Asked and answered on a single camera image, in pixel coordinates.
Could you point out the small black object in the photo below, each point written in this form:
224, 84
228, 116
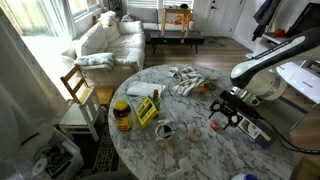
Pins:
184, 5

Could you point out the striped grey white cloth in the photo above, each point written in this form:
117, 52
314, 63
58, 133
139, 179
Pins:
188, 80

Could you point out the white door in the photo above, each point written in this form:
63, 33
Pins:
220, 16

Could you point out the small jar with orange lid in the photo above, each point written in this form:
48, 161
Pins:
215, 125

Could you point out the patterned floor rug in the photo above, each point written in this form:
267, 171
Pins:
103, 156

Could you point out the small dark door mat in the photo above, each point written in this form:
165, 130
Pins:
213, 42

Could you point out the floral cushion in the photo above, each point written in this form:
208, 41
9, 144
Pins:
130, 17

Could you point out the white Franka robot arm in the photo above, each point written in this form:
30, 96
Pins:
266, 60

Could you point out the light grey sofa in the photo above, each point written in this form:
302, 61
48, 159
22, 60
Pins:
146, 15

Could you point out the red object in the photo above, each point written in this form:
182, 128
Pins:
279, 32

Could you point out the plant on black stand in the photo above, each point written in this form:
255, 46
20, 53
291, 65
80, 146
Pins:
115, 5

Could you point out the black coffee table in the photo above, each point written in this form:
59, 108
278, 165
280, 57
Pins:
176, 36

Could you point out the white sheer curtain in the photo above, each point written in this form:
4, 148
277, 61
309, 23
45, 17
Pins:
20, 100

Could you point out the yellow box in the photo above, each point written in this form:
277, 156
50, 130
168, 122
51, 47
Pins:
146, 112

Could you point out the wooden block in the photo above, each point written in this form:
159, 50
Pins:
191, 130

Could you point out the clear plastic storage bin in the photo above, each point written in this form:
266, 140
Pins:
53, 156

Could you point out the brown bread rolls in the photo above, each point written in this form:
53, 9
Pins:
201, 89

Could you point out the brown cardboard box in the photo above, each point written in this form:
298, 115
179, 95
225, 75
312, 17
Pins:
306, 170

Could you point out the wooden chair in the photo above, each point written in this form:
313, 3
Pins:
100, 93

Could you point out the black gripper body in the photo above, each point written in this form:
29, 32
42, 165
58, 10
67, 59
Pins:
238, 104

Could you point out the white folded paper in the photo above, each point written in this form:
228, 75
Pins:
145, 88

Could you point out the tall wooden side table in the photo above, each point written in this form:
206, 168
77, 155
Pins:
175, 10

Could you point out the white painted chair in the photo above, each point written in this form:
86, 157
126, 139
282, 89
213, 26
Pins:
78, 115

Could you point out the dark hanging jacket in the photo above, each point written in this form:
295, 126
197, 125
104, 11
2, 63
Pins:
265, 15

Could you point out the floral patterned pillow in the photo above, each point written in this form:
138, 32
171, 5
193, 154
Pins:
107, 18

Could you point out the white bottle with blue cap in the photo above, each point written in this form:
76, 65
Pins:
245, 177

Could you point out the black television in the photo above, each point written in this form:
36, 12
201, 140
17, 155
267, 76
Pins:
308, 18

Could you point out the grey patterned blanket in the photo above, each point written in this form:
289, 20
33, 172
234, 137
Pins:
95, 61

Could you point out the green round lid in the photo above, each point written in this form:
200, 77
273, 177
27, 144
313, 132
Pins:
212, 85

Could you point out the green bottle with red cap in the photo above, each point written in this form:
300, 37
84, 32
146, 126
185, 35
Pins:
156, 100

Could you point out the orange toy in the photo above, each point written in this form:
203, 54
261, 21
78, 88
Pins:
178, 19

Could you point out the frosted plastic cup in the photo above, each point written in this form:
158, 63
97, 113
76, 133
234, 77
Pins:
181, 166

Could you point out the white sofa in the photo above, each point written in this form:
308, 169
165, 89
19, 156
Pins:
113, 43

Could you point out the brown jar with yellow lid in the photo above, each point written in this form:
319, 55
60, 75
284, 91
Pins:
122, 115

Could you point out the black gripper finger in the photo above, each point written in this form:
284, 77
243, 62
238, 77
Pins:
215, 107
234, 120

